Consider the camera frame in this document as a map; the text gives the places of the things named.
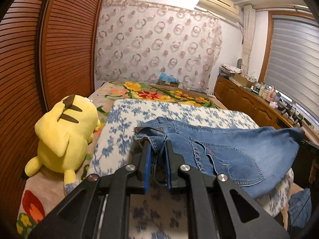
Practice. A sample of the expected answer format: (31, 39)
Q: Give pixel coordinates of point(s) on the cardboard box on sideboard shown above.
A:
(244, 80)

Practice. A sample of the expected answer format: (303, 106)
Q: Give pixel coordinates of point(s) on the brown louvered wardrobe door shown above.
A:
(47, 52)

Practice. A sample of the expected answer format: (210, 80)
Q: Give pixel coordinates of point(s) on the white wall air conditioner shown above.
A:
(224, 8)

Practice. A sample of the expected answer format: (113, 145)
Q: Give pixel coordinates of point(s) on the white blue floral quilt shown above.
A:
(157, 214)

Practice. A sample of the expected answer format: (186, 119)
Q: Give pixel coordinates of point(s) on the blue item at bed head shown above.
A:
(166, 80)

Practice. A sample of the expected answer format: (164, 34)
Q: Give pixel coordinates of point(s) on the yellow Pikachu plush toy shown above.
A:
(64, 135)

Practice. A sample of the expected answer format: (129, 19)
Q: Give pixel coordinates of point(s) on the patterned lace curtain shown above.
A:
(139, 41)

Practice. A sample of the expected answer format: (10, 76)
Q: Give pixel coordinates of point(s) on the blue garment pile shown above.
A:
(299, 211)

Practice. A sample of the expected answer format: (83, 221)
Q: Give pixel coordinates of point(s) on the grey window blind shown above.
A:
(293, 61)

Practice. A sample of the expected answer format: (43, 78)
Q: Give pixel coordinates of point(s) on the stack of papers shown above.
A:
(228, 70)

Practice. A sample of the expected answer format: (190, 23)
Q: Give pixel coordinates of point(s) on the long wooden sideboard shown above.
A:
(237, 98)

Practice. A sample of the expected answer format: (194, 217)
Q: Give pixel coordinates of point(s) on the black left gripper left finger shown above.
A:
(99, 206)

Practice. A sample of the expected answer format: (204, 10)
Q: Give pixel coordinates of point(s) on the blue denim jeans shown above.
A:
(256, 159)

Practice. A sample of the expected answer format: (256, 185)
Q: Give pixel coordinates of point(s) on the colourful floral bed blanket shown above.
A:
(45, 189)

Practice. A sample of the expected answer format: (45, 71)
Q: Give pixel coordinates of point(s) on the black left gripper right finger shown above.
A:
(216, 206)

